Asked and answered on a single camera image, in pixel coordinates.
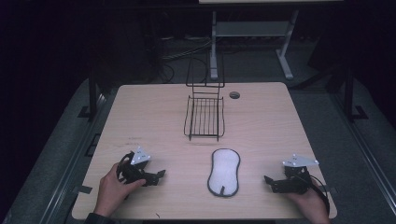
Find grey metal floor rail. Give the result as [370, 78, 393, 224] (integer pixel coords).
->
[38, 92, 108, 224]
[330, 92, 396, 208]

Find black wire rack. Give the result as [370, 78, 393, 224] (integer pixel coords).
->
[183, 50, 226, 142]

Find person's left hand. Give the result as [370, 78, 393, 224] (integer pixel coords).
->
[93, 162, 147, 217]

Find person's right hand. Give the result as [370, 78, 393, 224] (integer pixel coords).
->
[287, 179, 332, 224]

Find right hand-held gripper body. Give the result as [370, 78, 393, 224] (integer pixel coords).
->
[274, 153, 319, 196]

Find black metal post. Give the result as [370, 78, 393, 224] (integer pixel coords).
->
[78, 73, 100, 120]
[342, 66, 369, 123]

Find black floor cables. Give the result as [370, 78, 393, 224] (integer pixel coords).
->
[152, 34, 216, 85]

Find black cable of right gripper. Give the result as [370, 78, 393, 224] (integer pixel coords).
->
[298, 174, 331, 217]

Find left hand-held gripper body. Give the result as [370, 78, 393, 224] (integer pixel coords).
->
[116, 146, 158, 187]

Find white pad with black edge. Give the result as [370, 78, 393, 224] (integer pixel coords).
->
[206, 147, 242, 198]

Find white metal stand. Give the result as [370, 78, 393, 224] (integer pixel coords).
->
[208, 8, 301, 81]

